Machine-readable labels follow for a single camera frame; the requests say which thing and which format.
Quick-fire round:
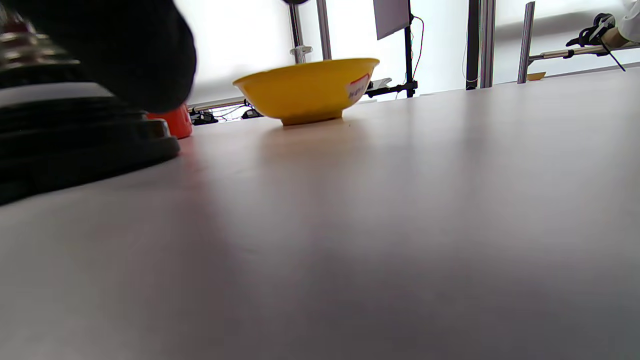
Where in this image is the person's right hand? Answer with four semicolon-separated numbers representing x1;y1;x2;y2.
10;0;197;114

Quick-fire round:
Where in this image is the red hot water kettle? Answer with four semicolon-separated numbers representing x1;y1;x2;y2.
146;104;194;140

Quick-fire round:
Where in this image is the black and steel kettle lid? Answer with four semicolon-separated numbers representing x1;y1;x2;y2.
0;10;181;206

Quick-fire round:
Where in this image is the yellow plastic bowl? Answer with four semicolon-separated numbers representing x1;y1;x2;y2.
232;57;381;127

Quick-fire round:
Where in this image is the grey stand tray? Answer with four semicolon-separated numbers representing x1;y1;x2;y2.
372;0;413;41

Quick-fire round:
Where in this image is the black pole stand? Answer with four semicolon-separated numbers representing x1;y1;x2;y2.
365;0;420;99

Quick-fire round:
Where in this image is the aluminium frame post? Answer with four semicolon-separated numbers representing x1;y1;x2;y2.
316;0;334;61
480;0;497;89

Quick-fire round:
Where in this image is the beige rod with straps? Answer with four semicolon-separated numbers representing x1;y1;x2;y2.
529;42;640;62

